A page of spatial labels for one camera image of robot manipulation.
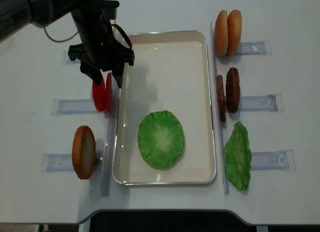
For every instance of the red tomato slice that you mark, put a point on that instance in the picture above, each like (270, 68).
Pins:
(108, 92)
(98, 94)

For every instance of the clear patty pusher track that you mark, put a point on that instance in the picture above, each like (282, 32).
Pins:
(261, 103)

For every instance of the outer sesame bun half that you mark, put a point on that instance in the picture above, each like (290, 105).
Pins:
(234, 26)

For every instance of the toasted bread slice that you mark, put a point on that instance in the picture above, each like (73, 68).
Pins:
(84, 152)

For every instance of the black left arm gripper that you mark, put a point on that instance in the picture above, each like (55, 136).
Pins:
(105, 46)

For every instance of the clear divider rail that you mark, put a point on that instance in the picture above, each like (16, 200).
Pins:
(110, 140)
(225, 182)

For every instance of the white metal tray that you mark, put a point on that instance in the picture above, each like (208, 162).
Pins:
(170, 73)

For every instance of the flat green lettuce leaf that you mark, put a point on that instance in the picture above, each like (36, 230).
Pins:
(161, 139)

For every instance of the clear bread pusher track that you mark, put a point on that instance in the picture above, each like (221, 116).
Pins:
(52, 162)

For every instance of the clear cheese pusher track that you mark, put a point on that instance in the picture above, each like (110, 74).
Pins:
(65, 60)

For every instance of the clear tomato pusher track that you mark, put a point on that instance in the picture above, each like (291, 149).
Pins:
(74, 107)

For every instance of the clear left divider rail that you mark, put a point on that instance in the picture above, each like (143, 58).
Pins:
(110, 140)

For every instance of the inner sesame bun half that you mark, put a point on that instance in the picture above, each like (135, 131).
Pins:
(221, 34)

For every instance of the standing green lettuce leaf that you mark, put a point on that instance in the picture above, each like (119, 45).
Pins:
(238, 157)

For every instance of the clear right divider rail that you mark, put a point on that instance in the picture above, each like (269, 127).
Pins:
(225, 182)

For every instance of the sesame bun half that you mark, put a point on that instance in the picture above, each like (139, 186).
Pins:
(221, 34)
(234, 26)

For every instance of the outer brown meat patty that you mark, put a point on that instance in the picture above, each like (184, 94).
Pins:
(232, 90)

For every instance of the outer red tomato slice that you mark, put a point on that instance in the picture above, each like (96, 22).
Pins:
(98, 94)

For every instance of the clear lettuce pusher track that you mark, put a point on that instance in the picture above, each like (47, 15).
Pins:
(281, 160)

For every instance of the clear bun pusher track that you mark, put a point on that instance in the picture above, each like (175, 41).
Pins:
(262, 47)

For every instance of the inner red tomato slice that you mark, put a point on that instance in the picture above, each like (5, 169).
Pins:
(108, 92)

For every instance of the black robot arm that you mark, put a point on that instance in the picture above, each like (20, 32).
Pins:
(15, 14)

